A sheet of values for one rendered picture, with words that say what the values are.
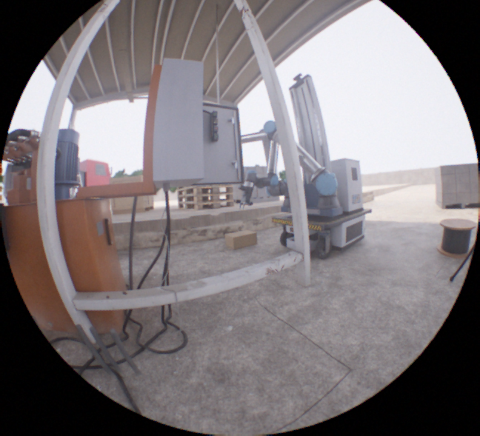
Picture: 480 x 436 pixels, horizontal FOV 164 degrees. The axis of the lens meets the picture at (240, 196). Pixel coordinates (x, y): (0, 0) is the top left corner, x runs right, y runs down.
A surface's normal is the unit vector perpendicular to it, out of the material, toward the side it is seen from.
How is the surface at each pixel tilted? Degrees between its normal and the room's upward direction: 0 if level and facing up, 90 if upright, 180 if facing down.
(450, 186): 90
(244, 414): 0
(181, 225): 91
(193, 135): 90
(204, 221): 88
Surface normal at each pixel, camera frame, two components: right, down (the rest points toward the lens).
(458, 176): -0.84, 0.07
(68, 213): 0.51, -0.03
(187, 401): -0.07, -1.00
